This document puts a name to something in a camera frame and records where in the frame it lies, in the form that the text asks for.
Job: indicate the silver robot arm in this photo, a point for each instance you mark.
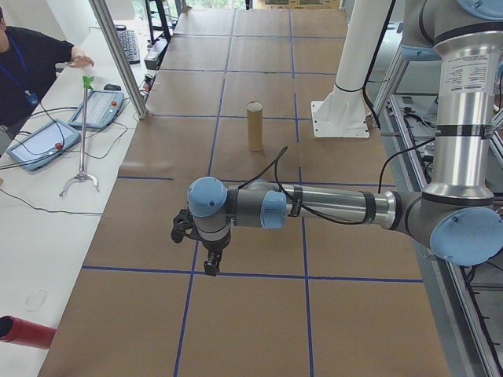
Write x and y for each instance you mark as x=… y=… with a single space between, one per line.
x=334 y=202

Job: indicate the person's left hand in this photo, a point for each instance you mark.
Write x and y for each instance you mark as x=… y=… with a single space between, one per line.
x=83 y=61

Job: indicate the brown cardboard tube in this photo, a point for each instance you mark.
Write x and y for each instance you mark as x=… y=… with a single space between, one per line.
x=254 y=129

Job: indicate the blue teach pendant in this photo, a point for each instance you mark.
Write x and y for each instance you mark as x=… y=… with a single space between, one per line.
x=98 y=108
x=43 y=143

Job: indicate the black computer mouse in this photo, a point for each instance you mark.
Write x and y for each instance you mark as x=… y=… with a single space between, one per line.
x=112 y=87

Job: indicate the red tube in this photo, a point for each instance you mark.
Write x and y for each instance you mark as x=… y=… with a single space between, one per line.
x=31 y=331

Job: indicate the black device box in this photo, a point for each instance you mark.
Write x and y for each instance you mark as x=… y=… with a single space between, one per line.
x=155 y=57

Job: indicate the black keyboard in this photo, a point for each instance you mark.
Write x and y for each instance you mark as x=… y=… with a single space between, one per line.
x=129 y=47

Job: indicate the black metal rack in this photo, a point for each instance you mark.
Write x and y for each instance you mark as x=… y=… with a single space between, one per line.
x=150 y=23

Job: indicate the person in black shirt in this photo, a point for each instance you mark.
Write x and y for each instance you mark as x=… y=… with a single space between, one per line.
x=15 y=90

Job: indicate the aluminium frame post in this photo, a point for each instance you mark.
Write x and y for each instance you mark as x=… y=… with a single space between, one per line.
x=118 y=51

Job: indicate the white post with base plate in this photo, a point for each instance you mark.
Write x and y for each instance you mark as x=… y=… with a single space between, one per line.
x=353 y=47

